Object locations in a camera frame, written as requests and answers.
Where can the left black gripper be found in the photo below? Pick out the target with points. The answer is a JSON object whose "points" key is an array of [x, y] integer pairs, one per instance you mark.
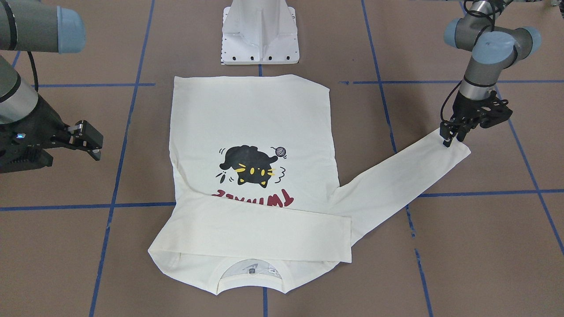
{"points": [[464, 105]]}

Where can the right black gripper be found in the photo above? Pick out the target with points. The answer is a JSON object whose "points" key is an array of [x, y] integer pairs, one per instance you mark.
{"points": [[44, 118]]}

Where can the cream long-sleeve cat shirt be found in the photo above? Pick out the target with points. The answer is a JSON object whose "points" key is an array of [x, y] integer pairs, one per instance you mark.
{"points": [[258, 199]]}

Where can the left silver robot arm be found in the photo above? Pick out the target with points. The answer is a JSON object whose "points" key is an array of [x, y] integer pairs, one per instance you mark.
{"points": [[493, 49]]}

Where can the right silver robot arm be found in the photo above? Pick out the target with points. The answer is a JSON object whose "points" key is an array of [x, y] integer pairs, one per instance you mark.
{"points": [[32, 26]]}

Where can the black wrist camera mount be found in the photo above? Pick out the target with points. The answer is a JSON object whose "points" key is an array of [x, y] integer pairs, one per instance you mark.
{"points": [[494, 111]]}

